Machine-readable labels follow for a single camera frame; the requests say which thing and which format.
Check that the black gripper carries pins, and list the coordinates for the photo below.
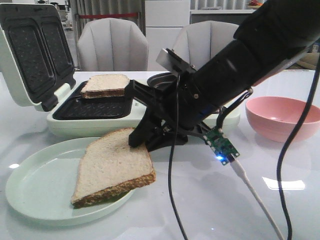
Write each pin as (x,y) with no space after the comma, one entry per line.
(164,131)

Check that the bread slice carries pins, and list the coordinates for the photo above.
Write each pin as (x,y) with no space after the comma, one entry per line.
(104,86)
(110,167)

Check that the green breakfast maker lid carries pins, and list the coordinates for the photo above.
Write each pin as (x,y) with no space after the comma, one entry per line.
(35,59)

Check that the pink bowl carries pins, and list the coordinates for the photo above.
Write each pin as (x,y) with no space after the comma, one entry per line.
(274,117)

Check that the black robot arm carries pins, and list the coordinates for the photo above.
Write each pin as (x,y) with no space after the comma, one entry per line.
(269,40)

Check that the green breakfast maker base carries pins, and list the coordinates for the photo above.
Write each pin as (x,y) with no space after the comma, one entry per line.
(77,117)

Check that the black round frying pan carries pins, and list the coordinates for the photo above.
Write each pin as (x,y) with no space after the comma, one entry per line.
(161,81)

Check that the left grey chair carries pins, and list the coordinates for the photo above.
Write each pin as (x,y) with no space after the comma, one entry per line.
(112,44)

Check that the grey chair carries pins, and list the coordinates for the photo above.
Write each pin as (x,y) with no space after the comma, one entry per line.
(199,42)
(112,44)

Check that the green circuit board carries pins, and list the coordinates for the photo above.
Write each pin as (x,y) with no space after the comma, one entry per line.
(221,146)

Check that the right grey chair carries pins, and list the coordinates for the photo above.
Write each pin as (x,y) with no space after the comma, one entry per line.
(199,42)

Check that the white refrigerator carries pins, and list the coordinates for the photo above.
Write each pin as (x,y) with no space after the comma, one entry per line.
(163,21)

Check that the red barrier belt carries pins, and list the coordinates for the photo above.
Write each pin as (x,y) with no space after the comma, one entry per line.
(103,16)

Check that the green round plate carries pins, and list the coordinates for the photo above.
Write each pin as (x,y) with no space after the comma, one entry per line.
(41,187)

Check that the dark kitchen counter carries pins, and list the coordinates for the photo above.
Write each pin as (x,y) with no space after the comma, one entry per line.
(227,16)

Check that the fruit plate on counter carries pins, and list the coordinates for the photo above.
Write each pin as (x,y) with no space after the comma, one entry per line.
(254,4)

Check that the beige cushion basket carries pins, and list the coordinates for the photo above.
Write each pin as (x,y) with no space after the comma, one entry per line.
(308,62)

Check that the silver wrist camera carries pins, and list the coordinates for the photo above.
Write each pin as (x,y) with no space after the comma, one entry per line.
(169,60)

